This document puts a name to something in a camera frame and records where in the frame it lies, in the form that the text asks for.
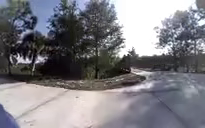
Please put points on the thin-crowned trees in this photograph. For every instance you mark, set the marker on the thin-crowned trees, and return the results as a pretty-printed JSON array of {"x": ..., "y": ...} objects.
[{"x": 181, "y": 36}]

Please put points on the brown bare-earth island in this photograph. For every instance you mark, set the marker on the brown bare-earth island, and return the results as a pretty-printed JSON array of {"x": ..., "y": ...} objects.
[{"x": 90, "y": 83}]

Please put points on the dark hedge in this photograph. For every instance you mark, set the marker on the dark hedge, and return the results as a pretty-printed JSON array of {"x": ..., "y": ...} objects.
[{"x": 150, "y": 62}]

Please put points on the grey concrete pavement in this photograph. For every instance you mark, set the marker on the grey concrete pavement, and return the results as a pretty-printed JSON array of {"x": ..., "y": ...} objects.
[{"x": 90, "y": 106}]

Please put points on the group of tall dark trees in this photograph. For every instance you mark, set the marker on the group of tall dark trees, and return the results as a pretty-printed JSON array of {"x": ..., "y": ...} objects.
[{"x": 70, "y": 50}]

